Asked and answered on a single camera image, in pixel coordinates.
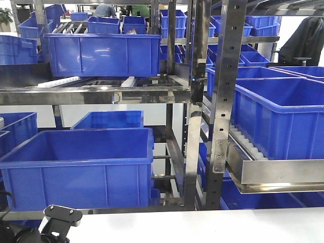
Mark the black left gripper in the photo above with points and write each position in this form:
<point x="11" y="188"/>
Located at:
<point x="60" y="220"/>

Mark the large blue bin lower left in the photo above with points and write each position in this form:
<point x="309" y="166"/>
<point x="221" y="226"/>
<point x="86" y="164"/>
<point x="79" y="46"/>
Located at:
<point x="81" y="169"/>

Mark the blue bin far left lower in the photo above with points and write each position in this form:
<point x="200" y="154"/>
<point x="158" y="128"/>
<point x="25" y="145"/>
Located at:
<point x="18" y="127"/>

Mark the blue bin behind lower left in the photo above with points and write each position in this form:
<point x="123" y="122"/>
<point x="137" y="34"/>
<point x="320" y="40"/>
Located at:
<point x="111" y="120"/>

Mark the large blue bin upper shelf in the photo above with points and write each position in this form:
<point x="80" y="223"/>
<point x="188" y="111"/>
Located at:
<point x="110" y="55"/>

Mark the large blue bin shelf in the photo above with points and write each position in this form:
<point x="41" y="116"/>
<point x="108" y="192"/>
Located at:
<point x="110" y="55"/>
<point x="282" y="117"/>

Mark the blue bin far left upper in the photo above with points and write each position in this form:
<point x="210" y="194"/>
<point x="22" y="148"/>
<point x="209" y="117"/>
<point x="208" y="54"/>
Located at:
<point x="17" y="50"/>

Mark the person in grey shirt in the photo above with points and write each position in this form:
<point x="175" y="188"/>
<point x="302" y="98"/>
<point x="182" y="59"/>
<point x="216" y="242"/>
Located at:
<point x="105" y="11"/>

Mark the large blue bin right shelf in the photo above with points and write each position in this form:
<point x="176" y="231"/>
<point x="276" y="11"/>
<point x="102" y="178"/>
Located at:
<point x="282" y="117"/>

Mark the blue bin behind right bin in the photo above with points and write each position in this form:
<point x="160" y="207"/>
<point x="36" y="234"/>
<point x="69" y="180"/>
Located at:
<point x="248" y="73"/>

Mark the stainless steel shelving rack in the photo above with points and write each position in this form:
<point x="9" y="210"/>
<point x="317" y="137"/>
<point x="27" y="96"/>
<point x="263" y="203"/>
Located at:
<point x="185" y="109"/>

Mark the black jacket on chair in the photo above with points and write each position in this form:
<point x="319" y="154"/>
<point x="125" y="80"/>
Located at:
<point x="306" y="41"/>

